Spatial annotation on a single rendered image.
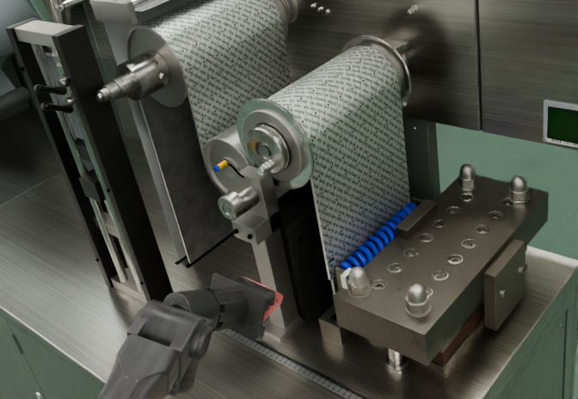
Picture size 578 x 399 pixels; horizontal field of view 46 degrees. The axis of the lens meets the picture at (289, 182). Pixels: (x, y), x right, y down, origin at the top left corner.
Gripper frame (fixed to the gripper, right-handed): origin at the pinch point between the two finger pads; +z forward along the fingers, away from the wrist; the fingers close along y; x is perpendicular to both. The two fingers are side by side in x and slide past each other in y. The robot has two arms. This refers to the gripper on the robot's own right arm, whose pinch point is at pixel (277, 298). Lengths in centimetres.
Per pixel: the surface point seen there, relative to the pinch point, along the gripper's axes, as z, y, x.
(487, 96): 29.2, 11.6, 35.5
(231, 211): -4.3, -8.2, 11.3
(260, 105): -4.4, -6.4, 27.4
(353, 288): 7.5, 7.7, 3.5
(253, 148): -2.8, -7.6, 20.9
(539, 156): 244, -55, 24
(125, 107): 41, -100, 18
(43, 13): -1, -75, 37
